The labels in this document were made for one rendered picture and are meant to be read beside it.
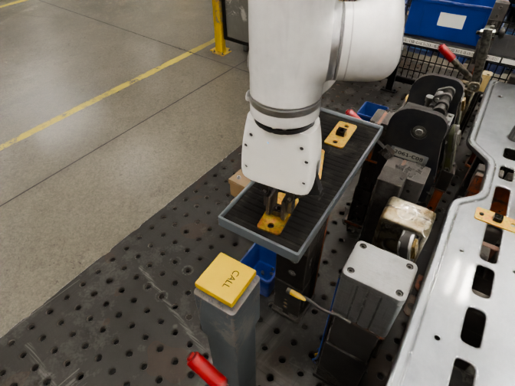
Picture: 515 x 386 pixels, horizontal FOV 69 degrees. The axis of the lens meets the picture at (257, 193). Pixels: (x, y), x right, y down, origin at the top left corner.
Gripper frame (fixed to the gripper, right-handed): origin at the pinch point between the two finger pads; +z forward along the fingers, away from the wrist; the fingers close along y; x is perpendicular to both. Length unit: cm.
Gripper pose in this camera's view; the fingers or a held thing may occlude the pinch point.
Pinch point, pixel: (279, 201)
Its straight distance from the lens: 56.6
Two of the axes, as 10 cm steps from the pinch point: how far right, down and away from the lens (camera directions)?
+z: 0.0, 7.1, 7.0
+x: 4.3, -6.3, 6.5
